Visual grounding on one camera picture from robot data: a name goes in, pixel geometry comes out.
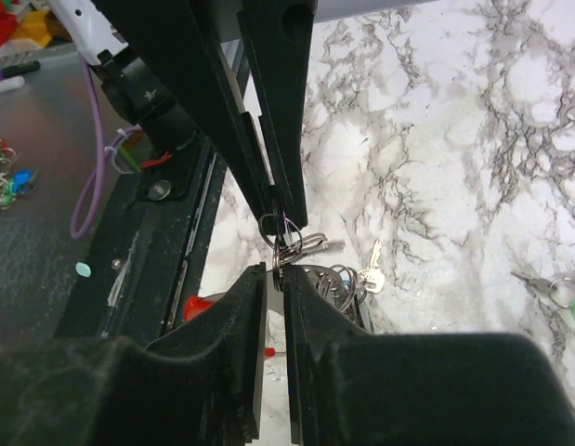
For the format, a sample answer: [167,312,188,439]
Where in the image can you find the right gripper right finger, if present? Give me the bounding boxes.
[283,266,575,445]

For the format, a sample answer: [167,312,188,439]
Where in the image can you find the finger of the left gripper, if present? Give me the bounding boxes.
[237,1,318,228]
[96,1,272,217]

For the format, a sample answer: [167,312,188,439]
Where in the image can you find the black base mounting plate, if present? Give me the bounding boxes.
[55,143,226,345]

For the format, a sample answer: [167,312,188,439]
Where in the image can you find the coloured blocks on shelf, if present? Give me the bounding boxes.
[0,0,52,47]

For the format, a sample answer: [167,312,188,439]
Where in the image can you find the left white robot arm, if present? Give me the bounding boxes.
[51,1,317,233]

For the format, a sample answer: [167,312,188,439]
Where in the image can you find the red black key holder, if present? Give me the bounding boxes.
[163,265,368,370]

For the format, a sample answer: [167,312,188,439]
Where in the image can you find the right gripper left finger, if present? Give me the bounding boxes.
[0,264,267,445]

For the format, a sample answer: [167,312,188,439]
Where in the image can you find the spare key bunch outside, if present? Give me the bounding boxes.
[0,138,38,210]

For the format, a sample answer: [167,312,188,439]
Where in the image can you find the markers on outside tray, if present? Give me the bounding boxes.
[0,60,41,94]

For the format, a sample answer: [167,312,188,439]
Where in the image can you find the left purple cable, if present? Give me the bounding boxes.
[69,55,144,241]

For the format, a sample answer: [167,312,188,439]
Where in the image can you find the bunch of silver keys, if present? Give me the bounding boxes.
[257,213,386,317]

